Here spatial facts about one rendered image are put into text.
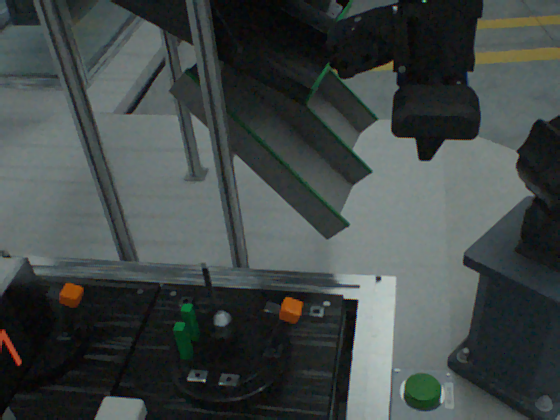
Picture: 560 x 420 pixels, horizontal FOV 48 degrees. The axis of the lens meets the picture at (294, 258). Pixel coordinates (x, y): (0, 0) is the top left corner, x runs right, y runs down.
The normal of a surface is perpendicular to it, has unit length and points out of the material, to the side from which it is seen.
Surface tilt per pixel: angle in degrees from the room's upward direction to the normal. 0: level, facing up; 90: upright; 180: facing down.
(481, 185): 0
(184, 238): 0
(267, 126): 45
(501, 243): 0
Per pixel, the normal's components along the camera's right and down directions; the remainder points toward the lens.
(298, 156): 0.62, -0.40
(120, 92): -0.07, -0.74
